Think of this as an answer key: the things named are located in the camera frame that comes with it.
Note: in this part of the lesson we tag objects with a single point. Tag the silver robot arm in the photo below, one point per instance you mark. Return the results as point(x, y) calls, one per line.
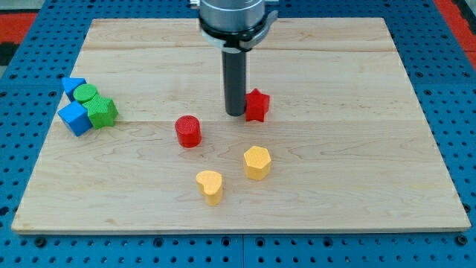
point(234, 26)

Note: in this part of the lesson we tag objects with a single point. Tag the yellow hexagon block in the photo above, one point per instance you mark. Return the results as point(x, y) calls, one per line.
point(257, 162)

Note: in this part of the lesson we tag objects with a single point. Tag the green star block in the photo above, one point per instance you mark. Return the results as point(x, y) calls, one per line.
point(101, 111)

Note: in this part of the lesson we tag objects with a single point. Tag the blue triangle block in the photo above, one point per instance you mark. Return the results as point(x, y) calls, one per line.
point(69, 85)

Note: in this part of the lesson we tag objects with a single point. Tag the light wooden board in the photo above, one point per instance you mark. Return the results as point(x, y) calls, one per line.
point(351, 150)

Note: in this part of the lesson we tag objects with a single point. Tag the black cylindrical pointer rod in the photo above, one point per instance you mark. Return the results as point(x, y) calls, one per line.
point(234, 82)

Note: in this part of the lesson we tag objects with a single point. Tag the green cylinder block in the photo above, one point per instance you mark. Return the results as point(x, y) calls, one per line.
point(84, 92)

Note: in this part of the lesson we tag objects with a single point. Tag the red star block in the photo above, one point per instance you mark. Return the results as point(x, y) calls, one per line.
point(257, 105)

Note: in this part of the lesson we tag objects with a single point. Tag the yellow heart block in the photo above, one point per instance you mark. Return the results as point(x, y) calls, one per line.
point(210, 185)

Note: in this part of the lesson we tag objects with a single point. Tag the red cylinder block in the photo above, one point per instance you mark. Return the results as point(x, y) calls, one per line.
point(188, 131)

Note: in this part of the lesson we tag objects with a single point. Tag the blue cube block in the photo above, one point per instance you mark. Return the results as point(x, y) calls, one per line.
point(75, 117)

